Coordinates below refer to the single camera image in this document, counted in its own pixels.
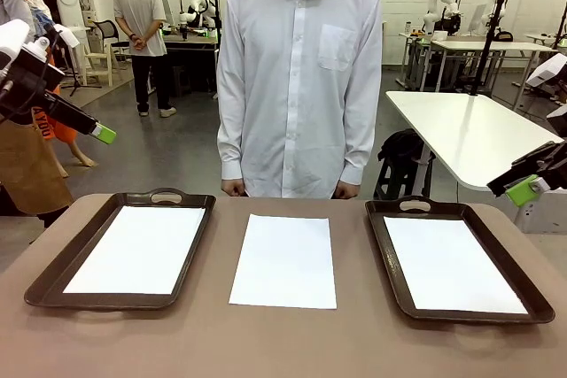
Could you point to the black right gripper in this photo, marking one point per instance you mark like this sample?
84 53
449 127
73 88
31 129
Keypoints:
558 161

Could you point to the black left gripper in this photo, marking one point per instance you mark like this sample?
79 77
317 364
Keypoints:
26 81

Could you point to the white A4 paper sheet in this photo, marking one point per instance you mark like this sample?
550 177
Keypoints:
447 263
137 249

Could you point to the white A4 paper stack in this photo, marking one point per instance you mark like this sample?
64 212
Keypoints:
283 263

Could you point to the person's left forearm white sleeve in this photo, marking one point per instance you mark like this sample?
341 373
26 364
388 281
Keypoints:
359 143

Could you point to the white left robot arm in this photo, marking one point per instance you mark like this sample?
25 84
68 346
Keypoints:
11 37

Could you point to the person's right forearm white sleeve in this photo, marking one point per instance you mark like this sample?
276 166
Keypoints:
232 143

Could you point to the person's right hand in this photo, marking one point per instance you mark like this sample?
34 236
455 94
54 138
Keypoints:
233 187

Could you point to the person's left hand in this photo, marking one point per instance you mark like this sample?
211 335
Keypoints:
345 190

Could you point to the black floor tripod stand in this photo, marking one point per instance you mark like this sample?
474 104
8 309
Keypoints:
76 81

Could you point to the white wooden chair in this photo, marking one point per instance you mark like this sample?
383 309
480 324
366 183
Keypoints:
99 61

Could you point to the large white table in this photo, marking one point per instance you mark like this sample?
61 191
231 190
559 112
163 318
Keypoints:
465 139

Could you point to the black office chair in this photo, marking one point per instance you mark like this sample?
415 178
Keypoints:
106 30

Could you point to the brown plastic serving tray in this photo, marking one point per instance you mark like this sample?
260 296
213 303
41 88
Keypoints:
376 218
88 236

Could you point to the person in grey t-shirt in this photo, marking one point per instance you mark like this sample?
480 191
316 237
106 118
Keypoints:
139 10

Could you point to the background work desk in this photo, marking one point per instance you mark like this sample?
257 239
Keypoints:
190 39

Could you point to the black backpack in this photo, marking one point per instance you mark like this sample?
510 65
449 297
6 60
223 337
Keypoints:
398 145

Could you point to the black stool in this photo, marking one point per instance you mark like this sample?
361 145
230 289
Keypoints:
394 179

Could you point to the long white background table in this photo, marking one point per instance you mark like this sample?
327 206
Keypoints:
487 44

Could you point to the black tall tripod pole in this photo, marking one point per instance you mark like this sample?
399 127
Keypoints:
489 41

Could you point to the black yellow bag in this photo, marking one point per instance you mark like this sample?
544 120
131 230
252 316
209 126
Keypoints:
505 36

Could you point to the white flat panel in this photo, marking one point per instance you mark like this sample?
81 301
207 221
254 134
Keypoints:
478 17

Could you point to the black vertical pole stand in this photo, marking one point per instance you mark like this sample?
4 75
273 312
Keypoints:
216 6

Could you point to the person in white shirt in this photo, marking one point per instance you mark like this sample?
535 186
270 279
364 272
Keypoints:
301 86

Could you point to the black wrist camera white tag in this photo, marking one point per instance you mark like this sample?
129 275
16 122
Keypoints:
547 71
65 36

